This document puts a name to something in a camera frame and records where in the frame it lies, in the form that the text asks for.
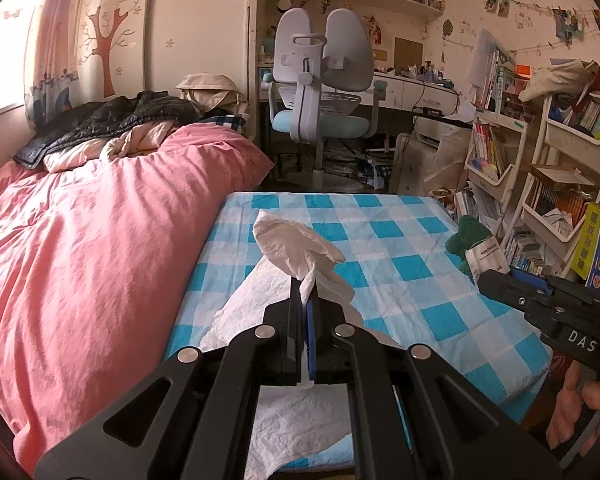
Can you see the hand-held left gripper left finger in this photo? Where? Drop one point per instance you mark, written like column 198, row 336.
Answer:
column 294, row 340

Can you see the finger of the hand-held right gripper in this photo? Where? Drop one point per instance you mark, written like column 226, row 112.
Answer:
column 510, row 292
column 532, row 280

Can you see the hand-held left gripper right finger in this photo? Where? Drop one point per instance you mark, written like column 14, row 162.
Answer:
column 310, row 332

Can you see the small white sachet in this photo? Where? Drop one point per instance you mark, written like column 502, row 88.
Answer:
column 487, row 260

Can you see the dark green wrapper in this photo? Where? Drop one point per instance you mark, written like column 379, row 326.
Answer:
column 465, row 237

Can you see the large white paper towel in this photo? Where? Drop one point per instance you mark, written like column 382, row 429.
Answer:
column 285, row 240

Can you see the person's right hand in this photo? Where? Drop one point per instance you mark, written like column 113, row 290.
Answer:
column 570, row 410

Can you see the yellow and blue book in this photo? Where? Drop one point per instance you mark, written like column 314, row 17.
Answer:
column 595, row 245

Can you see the large white book rack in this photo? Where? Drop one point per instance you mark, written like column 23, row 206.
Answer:
column 565, row 185

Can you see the blue checked tablecloth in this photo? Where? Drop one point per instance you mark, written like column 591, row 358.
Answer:
column 410, row 270

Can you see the small white book rack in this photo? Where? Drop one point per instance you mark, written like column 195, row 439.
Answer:
column 495, row 160

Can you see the white printer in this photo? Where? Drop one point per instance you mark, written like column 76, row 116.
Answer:
column 440, row 130

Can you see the beige cloth bundle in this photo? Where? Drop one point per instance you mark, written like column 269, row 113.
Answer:
column 560, row 80

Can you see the pink duvet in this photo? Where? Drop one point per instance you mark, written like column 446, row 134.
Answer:
column 90, row 260

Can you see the white desk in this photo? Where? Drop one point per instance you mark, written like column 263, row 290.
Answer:
column 420, row 90

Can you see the dark blue checked pillow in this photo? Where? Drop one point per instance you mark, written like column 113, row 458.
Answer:
column 227, row 122

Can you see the grey and blue desk chair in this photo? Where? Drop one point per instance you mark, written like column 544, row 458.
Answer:
column 325, row 80

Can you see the beige quilt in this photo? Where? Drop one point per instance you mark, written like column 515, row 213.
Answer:
column 120, row 147

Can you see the beige pillow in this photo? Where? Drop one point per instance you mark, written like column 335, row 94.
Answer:
column 210, row 90

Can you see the black jacket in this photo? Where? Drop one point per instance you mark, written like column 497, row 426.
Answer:
column 105, row 120

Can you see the pink printed curtain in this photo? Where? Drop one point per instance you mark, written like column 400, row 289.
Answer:
column 55, row 50

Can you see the window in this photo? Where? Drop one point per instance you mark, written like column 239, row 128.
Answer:
column 5, row 60

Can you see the pink tree wall decal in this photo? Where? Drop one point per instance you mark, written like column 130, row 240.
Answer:
column 105, row 40

